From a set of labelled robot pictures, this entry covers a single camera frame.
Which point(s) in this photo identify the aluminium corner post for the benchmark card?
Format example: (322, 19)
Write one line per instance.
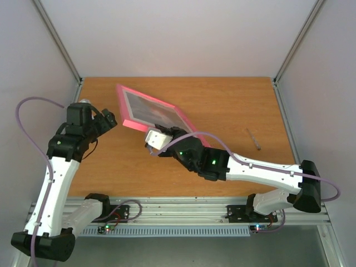
(309, 21)
(56, 38)

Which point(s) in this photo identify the left small circuit board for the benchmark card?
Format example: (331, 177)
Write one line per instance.
(107, 228)

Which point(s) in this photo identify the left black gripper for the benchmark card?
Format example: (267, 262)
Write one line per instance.
(110, 117)

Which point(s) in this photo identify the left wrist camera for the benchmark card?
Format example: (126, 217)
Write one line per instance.
(85, 101)

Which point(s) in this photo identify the right aluminium corner post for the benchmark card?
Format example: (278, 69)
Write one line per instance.
(309, 21)

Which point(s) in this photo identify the small circuit board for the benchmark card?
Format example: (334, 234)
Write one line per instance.
(258, 228)
(107, 228)

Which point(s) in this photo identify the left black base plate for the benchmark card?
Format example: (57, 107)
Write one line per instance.
(120, 213)

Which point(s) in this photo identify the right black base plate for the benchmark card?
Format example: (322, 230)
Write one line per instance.
(242, 214)

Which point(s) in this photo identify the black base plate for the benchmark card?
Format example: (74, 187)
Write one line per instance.
(242, 214)
(120, 213)

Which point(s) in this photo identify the left aluminium corner post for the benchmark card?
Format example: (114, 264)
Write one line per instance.
(56, 38)

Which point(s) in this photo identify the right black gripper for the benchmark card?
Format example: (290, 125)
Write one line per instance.
(166, 133)

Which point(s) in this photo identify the sunset landscape photo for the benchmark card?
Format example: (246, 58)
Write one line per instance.
(155, 111)

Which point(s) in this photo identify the aluminium rail base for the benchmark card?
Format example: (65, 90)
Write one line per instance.
(196, 211)

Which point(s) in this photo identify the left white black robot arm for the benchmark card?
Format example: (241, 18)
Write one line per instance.
(47, 234)

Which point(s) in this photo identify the grey slotted cable duct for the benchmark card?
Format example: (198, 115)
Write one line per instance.
(133, 231)

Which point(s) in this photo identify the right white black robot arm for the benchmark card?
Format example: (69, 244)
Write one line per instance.
(294, 186)

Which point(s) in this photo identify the right small circuit board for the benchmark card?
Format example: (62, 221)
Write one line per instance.
(258, 228)

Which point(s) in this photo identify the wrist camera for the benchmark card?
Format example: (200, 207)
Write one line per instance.
(85, 101)
(155, 139)

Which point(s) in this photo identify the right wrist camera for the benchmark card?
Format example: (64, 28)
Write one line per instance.
(155, 139)

